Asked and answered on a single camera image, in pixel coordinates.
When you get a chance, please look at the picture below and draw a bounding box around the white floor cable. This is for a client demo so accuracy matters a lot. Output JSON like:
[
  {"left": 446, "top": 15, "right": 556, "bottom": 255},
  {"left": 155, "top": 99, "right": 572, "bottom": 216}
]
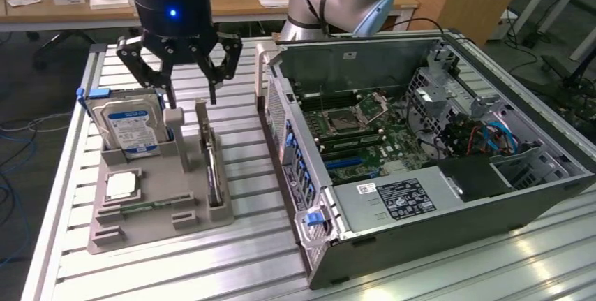
[{"left": 0, "top": 110, "right": 71, "bottom": 133}]

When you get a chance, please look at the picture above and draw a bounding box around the green motherboard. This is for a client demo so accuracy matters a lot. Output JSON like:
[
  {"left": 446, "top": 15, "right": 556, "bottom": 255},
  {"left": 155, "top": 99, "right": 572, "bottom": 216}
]
[{"left": 298, "top": 89, "right": 434, "bottom": 182}]

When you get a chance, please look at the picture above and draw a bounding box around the black RAM slot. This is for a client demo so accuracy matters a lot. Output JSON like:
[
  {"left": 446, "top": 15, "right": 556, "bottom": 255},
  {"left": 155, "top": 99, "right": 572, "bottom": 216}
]
[
  {"left": 302, "top": 92, "right": 355, "bottom": 103},
  {"left": 303, "top": 100, "right": 356, "bottom": 110},
  {"left": 319, "top": 131, "right": 378, "bottom": 141}
]

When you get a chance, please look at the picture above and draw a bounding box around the white table frame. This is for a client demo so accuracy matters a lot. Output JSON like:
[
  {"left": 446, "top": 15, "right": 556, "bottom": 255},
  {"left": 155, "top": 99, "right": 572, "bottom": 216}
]
[{"left": 510, "top": 0, "right": 596, "bottom": 61}]

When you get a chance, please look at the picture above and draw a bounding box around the blue floor cable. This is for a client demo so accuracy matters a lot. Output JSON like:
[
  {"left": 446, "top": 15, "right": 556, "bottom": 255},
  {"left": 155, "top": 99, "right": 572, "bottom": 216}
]
[{"left": 0, "top": 129, "right": 36, "bottom": 267}]

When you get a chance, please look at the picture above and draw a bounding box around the grey power supply unit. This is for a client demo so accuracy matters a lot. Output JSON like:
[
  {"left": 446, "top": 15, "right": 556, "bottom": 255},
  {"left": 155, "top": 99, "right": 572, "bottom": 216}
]
[{"left": 332, "top": 166, "right": 466, "bottom": 234}]

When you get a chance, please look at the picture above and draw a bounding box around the blue wire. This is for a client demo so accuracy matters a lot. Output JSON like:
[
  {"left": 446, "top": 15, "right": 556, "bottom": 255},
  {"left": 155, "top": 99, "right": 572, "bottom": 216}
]
[{"left": 483, "top": 121, "right": 520, "bottom": 157}]

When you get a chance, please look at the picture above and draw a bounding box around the red wire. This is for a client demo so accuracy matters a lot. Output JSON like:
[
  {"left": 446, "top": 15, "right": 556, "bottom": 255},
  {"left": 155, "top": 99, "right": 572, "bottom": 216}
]
[{"left": 467, "top": 124, "right": 482, "bottom": 155}]

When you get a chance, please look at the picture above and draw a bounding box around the long black expansion slot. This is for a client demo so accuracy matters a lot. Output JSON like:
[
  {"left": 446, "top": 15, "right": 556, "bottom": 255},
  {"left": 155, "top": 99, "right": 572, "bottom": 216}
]
[{"left": 323, "top": 149, "right": 360, "bottom": 162}]

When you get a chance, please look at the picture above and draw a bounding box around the black power cable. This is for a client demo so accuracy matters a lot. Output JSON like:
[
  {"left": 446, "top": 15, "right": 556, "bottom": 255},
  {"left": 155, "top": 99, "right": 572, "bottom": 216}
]
[{"left": 395, "top": 17, "right": 468, "bottom": 43}]

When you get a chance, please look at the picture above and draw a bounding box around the grey plastic parts rack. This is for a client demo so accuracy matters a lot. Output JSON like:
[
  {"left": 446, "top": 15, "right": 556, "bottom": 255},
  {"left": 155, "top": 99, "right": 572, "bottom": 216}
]
[{"left": 87, "top": 107, "right": 236, "bottom": 256}]

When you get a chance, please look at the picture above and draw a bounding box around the green RAM stick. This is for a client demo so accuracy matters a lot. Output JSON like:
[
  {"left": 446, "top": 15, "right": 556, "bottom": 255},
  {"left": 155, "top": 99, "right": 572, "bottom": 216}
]
[
  {"left": 119, "top": 200, "right": 176, "bottom": 213},
  {"left": 319, "top": 135, "right": 382, "bottom": 151}
]

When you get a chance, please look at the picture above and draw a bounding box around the graphics card with black fan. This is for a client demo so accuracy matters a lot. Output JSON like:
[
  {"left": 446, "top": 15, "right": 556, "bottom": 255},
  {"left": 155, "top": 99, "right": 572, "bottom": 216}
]
[{"left": 194, "top": 98, "right": 224, "bottom": 208}]

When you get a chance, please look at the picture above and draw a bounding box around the white plastic device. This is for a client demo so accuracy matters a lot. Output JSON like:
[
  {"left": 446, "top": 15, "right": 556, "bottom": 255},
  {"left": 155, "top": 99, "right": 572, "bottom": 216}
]
[{"left": 499, "top": 9, "right": 519, "bottom": 41}]

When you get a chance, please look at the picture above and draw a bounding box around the perforated metal disk bay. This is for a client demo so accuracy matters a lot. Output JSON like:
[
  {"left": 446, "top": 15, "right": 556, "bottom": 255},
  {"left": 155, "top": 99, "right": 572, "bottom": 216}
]
[{"left": 404, "top": 66, "right": 475, "bottom": 131}]

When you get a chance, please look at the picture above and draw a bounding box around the blue expansion slot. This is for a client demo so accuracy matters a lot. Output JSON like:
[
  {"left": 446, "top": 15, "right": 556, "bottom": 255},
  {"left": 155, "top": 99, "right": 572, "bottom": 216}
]
[{"left": 326, "top": 156, "right": 366, "bottom": 172}]

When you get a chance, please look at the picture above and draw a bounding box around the hard disk in blue caddy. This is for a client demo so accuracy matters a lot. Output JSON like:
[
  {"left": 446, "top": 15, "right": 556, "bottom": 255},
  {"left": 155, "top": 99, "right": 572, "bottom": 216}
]
[{"left": 76, "top": 86, "right": 168, "bottom": 159}]

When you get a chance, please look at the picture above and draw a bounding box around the open black PC case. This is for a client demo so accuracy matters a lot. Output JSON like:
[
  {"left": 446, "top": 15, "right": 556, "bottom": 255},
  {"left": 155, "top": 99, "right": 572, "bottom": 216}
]
[{"left": 255, "top": 28, "right": 596, "bottom": 291}]

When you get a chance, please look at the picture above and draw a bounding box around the thin black wire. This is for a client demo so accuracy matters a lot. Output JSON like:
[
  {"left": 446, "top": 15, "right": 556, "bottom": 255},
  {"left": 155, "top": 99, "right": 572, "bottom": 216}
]
[{"left": 403, "top": 98, "right": 450, "bottom": 162}]

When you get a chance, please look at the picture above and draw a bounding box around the black floor stand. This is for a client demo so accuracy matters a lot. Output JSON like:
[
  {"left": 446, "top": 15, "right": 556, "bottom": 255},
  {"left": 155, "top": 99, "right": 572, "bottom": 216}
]
[{"left": 542, "top": 54, "right": 596, "bottom": 89}]

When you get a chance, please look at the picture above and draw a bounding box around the black office chair base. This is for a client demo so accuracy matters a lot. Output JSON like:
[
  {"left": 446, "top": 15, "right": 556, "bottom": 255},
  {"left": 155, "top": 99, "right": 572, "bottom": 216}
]
[{"left": 27, "top": 28, "right": 98, "bottom": 70}]

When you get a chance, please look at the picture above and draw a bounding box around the metal socket cover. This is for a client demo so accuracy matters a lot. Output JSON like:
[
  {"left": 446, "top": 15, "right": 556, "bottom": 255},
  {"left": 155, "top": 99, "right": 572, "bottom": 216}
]
[{"left": 354, "top": 91, "right": 391, "bottom": 117}]

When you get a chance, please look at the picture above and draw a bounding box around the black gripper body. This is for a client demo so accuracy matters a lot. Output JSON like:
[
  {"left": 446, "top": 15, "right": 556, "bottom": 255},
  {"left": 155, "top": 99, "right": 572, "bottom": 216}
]
[{"left": 128, "top": 0, "right": 222, "bottom": 66}]

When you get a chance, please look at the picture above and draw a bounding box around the open metal disk bay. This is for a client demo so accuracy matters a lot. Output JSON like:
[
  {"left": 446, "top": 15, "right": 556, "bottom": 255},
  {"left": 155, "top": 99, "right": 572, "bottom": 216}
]
[{"left": 491, "top": 142, "right": 576, "bottom": 190}]

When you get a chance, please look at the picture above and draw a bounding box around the silver CPU chip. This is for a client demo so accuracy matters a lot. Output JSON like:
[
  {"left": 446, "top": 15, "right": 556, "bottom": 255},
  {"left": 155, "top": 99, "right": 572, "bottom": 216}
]
[{"left": 106, "top": 174, "right": 140, "bottom": 201}]

